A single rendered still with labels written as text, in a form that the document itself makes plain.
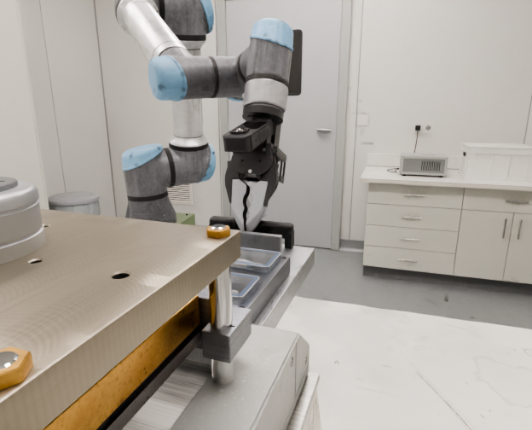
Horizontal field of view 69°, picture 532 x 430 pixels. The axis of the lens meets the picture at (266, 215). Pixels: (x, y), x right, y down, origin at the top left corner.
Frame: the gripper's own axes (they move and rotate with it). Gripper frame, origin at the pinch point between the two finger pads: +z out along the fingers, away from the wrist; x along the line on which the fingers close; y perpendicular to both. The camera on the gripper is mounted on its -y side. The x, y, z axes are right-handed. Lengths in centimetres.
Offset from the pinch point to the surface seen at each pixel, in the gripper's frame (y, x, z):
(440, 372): 16.7, -32.6, 21.0
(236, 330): -33.7, -13.7, 8.5
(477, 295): 234, -77, 21
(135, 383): -39.7, -10.2, 11.0
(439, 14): 228, -38, -173
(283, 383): -29.1, -16.2, 12.8
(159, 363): -37.5, -10.2, 10.4
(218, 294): -35.4, -12.7, 6.0
